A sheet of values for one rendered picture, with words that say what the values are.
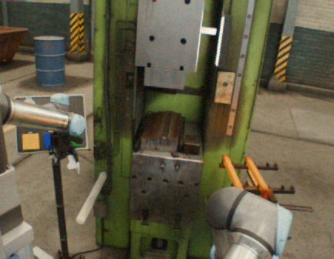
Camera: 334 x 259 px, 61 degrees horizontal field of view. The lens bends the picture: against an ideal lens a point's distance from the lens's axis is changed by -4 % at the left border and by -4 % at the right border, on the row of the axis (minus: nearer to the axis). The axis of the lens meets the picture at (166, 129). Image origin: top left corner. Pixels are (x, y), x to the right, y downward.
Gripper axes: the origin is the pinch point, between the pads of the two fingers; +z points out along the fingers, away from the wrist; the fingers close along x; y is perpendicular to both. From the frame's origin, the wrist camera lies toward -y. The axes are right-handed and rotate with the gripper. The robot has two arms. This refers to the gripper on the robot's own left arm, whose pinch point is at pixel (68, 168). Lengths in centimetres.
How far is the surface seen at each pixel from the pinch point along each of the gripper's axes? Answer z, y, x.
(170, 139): -6, -48, 26
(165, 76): -39, -45, 21
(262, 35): -62, -79, 57
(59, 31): 22, -497, -591
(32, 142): -7.3, 2.6, -21.4
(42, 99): -24.7, -8.8, -26.2
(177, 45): -55, -47, 25
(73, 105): -21.5, -19.1, -15.4
